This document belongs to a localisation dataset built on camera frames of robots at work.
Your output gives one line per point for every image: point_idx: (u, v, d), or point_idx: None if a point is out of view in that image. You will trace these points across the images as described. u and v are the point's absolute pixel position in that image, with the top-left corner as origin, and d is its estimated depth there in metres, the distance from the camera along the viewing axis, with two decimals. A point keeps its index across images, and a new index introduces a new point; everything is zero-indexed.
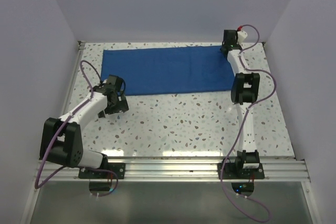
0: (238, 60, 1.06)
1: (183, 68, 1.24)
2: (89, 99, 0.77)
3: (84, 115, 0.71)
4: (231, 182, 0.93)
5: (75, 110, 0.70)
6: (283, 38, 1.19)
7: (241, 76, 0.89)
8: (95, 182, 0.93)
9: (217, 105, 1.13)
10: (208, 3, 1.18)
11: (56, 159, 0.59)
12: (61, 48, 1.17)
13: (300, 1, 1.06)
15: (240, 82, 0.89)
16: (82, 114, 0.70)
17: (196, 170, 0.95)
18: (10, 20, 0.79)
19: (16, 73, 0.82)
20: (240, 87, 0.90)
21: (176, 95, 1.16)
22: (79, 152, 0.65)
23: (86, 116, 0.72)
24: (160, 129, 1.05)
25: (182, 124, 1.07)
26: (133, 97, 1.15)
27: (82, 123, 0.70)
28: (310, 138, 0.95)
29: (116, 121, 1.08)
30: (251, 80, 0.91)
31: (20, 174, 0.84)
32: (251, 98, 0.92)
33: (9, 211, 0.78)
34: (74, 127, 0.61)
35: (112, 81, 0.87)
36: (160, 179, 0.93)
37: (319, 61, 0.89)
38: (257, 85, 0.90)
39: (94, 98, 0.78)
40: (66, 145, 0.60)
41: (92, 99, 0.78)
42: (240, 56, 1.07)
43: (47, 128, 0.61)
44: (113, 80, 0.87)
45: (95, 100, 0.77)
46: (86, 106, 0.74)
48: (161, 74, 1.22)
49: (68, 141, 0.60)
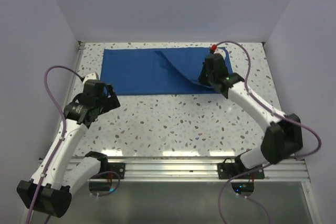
0: (252, 100, 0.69)
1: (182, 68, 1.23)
2: (61, 140, 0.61)
3: (61, 165, 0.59)
4: (232, 182, 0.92)
5: (48, 163, 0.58)
6: (283, 37, 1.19)
7: (276, 129, 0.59)
8: (96, 182, 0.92)
9: (217, 105, 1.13)
10: (208, 4, 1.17)
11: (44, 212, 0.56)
12: (61, 48, 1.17)
13: (300, 1, 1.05)
15: (278, 137, 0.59)
16: (56, 168, 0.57)
17: (196, 170, 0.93)
18: (10, 20, 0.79)
19: (16, 72, 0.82)
20: (281, 145, 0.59)
21: (176, 95, 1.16)
22: (68, 196, 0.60)
23: (64, 164, 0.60)
24: (160, 129, 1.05)
25: (182, 124, 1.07)
26: (132, 97, 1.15)
27: (61, 173, 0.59)
28: (310, 138, 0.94)
29: (116, 121, 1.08)
30: (285, 125, 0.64)
31: (19, 175, 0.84)
32: (293, 151, 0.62)
33: (7, 213, 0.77)
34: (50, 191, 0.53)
35: (90, 92, 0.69)
36: (159, 180, 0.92)
37: (320, 60, 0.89)
38: (300, 133, 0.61)
39: (67, 135, 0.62)
40: (48, 206, 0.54)
41: (65, 137, 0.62)
42: (251, 91, 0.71)
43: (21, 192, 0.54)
44: (91, 90, 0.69)
45: (70, 139, 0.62)
46: (60, 151, 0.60)
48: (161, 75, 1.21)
49: (49, 205, 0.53)
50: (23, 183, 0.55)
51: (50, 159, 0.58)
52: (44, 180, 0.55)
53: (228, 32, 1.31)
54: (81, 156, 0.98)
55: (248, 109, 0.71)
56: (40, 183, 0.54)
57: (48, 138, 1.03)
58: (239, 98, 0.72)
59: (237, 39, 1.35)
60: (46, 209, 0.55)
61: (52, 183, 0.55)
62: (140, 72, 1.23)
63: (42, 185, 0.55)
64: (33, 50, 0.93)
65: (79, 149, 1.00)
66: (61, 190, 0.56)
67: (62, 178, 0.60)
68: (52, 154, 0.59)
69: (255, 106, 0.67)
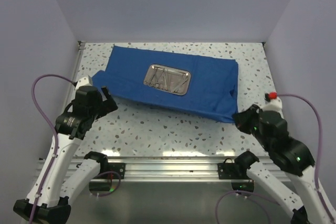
0: (316, 196, 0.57)
1: (186, 75, 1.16)
2: (54, 157, 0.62)
3: (55, 183, 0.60)
4: (232, 182, 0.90)
5: (43, 182, 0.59)
6: (283, 37, 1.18)
7: None
8: (96, 182, 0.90)
9: None
10: (208, 4, 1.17)
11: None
12: (61, 48, 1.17)
13: (300, 1, 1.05)
15: None
16: (50, 187, 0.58)
17: (196, 170, 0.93)
18: (10, 19, 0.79)
19: (16, 72, 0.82)
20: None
21: None
22: (66, 209, 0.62)
23: (59, 181, 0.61)
24: (160, 129, 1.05)
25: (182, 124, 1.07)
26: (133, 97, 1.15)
27: (56, 189, 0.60)
28: (310, 138, 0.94)
29: (116, 121, 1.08)
30: None
31: (19, 175, 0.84)
32: None
33: (7, 213, 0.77)
34: (47, 210, 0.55)
35: (81, 102, 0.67)
36: (159, 180, 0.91)
37: (320, 60, 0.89)
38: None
39: (60, 151, 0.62)
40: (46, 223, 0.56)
41: (58, 153, 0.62)
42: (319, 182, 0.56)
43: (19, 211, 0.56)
44: (83, 99, 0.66)
45: (62, 155, 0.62)
46: (53, 169, 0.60)
48: (161, 81, 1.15)
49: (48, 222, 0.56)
50: (19, 202, 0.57)
51: (44, 178, 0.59)
52: (40, 199, 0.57)
53: (228, 32, 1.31)
54: (81, 156, 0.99)
55: (305, 200, 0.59)
56: (35, 203, 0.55)
57: (48, 138, 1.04)
58: (302, 188, 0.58)
59: (237, 39, 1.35)
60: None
61: (48, 202, 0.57)
62: (139, 78, 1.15)
63: (38, 204, 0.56)
64: (34, 50, 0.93)
65: (79, 149, 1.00)
66: (58, 208, 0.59)
67: (58, 194, 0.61)
68: (46, 172, 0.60)
69: (319, 210, 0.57)
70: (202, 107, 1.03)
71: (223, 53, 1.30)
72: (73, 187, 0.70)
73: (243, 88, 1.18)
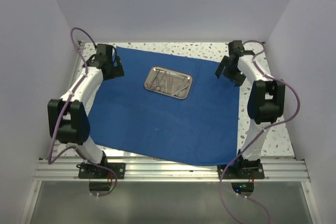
0: (253, 66, 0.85)
1: (187, 79, 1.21)
2: (85, 75, 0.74)
3: (84, 93, 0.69)
4: (231, 182, 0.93)
5: (75, 87, 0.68)
6: (282, 38, 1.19)
7: (259, 85, 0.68)
8: (95, 182, 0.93)
9: (217, 105, 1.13)
10: (208, 4, 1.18)
11: (67, 137, 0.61)
12: (61, 48, 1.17)
13: (300, 2, 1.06)
15: (260, 91, 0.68)
16: (82, 92, 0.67)
17: (196, 170, 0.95)
18: (10, 21, 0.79)
19: (16, 72, 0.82)
20: (260, 98, 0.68)
21: (176, 95, 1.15)
22: (86, 128, 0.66)
23: (86, 94, 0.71)
24: (159, 130, 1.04)
25: (181, 124, 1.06)
26: (132, 97, 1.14)
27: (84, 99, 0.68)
28: (309, 138, 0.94)
29: (115, 121, 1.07)
30: (273, 89, 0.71)
31: (19, 174, 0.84)
32: (274, 114, 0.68)
33: (8, 213, 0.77)
34: (77, 105, 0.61)
35: (103, 52, 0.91)
36: (160, 179, 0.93)
37: (319, 61, 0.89)
38: (282, 96, 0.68)
39: (90, 74, 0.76)
40: (73, 122, 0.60)
41: (87, 75, 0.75)
42: (254, 61, 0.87)
43: (50, 108, 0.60)
44: (103, 49, 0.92)
45: (91, 76, 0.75)
46: (85, 81, 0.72)
48: (163, 84, 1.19)
49: (75, 116, 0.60)
50: (53, 100, 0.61)
51: (76, 84, 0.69)
52: (72, 97, 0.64)
53: (227, 32, 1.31)
54: None
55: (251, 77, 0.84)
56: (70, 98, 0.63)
57: (48, 138, 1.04)
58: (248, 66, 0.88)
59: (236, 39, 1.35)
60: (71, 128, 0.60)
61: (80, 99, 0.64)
62: (142, 82, 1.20)
63: (70, 101, 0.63)
64: (34, 51, 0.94)
65: None
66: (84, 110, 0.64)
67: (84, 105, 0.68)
68: (79, 82, 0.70)
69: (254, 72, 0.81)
70: (204, 113, 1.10)
71: (222, 53, 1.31)
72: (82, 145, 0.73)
73: (244, 89, 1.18)
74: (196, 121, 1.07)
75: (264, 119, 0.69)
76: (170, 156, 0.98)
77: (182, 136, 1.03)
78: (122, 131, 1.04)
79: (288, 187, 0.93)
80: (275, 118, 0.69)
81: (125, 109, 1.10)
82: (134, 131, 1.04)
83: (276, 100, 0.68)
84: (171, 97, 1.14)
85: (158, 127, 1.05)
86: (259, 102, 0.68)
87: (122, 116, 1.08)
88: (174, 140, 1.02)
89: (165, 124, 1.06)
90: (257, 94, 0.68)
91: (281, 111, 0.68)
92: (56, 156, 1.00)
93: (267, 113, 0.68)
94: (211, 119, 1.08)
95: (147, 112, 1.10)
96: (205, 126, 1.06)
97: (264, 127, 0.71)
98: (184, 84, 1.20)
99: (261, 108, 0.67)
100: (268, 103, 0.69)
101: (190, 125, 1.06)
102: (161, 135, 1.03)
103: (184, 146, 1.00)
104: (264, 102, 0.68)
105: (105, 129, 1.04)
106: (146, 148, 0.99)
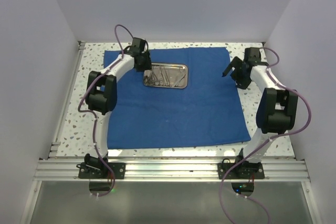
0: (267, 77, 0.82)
1: (182, 69, 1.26)
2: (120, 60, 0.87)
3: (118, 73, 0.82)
4: (232, 182, 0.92)
5: (111, 66, 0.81)
6: (283, 38, 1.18)
7: (271, 93, 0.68)
8: (95, 182, 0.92)
9: (221, 97, 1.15)
10: (208, 4, 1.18)
11: (98, 104, 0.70)
12: (60, 48, 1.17)
13: (300, 1, 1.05)
15: (270, 100, 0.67)
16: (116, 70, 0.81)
17: (196, 170, 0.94)
18: (12, 22, 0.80)
19: (18, 73, 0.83)
20: (270, 107, 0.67)
21: (175, 86, 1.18)
22: (115, 102, 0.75)
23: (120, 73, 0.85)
24: (166, 122, 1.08)
25: (190, 116, 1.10)
26: (133, 92, 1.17)
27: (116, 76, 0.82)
28: (310, 138, 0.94)
29: (121, 116, 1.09)
30: (285, 100, 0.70)
31: (20, 174, 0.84)
32: (284, 124, 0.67)
33: (7, 212, 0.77)
34: (112, 78, 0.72)
35: (136, 44, 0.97)
36: (159, 179, 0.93)
37: (320, 61, 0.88)
38: (293, 107, 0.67)
39: (124, 59, 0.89)
40: (106, 92, 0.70)
41: (123, 60, 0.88)
42: (268, 71, 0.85)
43: (91, 75, 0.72)
44: (137, 42, 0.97)
45: (125, 61, 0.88)
46: (118, 66, 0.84)
48: (160, 78, 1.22)
49: (108, 89, 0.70)
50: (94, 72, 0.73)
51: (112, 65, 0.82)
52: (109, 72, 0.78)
53: (227, 32, 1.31)
54: (82, 156, 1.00)
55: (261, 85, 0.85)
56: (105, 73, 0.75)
57: (48, 138, 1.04)
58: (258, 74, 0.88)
59: (237, 38, 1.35)
60: (99, 97, 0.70)
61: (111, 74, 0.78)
62: (139, 77, 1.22)
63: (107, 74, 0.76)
64: (34, 51, 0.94)
65: (79, 149, 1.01)
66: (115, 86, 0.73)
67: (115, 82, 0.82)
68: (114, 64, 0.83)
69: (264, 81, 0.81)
70: (208, 102, 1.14)
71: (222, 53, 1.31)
72: (101, 121, 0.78)
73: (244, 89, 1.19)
74: (202, 107, 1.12)
75: (272, 129, 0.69)
76: (187, 143, 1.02)
77: (195, 123, 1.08)
78: (132, 125, 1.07)
79: (288, 187, 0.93)
80: (284, 130, 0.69)
81: (129, 108, 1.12)
82: (145, 125, 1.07)
83: (287, 112, 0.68)
84: (172, 88, 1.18)
85: (168, 118, 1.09)
86: (270, 111, 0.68)
87: (130, 113, 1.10)
88: (186, 129, 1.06)
89: (174, 114, 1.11)
90: (268, 103, 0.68)
91: (290, 123, 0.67)
92: (56, 156, 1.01)
93: (275, 123, 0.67)
94: (217, 104, 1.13)
95: (154, 106, 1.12)
96: (212, 110, 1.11)
97: (270, 136, 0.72)
98: (180, 74, 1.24)
99: (270, 118, 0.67)
100: (279, 114, 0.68)
101: (197, 110, 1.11)
102: (173, 126, 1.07)
103: (196, 132, 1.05)
104: (273, 112, 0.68)
105: (114, 127, 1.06)
106: (160, 138, 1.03)
